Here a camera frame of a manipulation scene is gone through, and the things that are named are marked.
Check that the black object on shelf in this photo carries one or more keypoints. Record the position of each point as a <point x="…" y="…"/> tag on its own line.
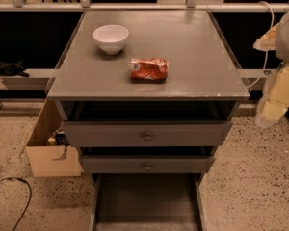
<point x="13" y="69"/>

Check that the white ceramic bowl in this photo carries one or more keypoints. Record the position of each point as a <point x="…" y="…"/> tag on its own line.
<point x="111" y="39"/>

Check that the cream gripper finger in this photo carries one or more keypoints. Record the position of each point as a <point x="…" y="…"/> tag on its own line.
<point x="275" y="100"/>
<point x="268" y="41"/>

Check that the grey middle drawer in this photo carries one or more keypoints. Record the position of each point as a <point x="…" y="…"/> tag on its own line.
<point x="147" y="164"/>

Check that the cardboard box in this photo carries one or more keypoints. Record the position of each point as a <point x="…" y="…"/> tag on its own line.
<point x="46" y="157"/>

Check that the crushed orange soda can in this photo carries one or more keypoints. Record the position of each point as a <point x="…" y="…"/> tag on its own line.
<point x="148" y="68"/>

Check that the grey top drawer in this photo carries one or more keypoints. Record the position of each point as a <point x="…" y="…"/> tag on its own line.
<point x="110" y="134"/>

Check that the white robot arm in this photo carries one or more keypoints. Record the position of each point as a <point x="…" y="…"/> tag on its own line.
<point x="282" y="40"/>

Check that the metal shelf rail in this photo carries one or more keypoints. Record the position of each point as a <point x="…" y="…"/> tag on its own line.
<point x="70" y="7"/>

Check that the grey open bottom drawer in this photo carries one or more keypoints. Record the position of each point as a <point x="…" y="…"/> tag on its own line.
<point x="147" y="202"/>

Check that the grey drawer cabinet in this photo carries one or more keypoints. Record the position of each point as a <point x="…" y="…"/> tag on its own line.
<point x="203" y="85"/>

